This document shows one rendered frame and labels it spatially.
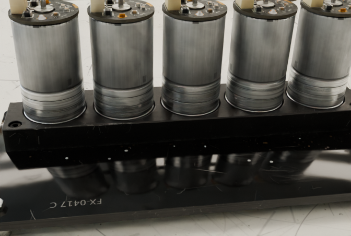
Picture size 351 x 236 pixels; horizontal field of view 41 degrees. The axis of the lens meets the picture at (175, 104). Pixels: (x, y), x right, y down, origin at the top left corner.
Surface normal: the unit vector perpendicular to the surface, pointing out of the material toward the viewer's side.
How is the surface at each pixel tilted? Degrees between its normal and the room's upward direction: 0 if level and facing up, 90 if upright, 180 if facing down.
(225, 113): 0
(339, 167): 0
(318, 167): 0
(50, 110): 90
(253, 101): 90
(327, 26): 90
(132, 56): 90
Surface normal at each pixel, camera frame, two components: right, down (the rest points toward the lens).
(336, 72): 0.19, 0.49
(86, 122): 0.03, -0.87
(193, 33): -0.07, 0.49
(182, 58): -0.33, 0.46
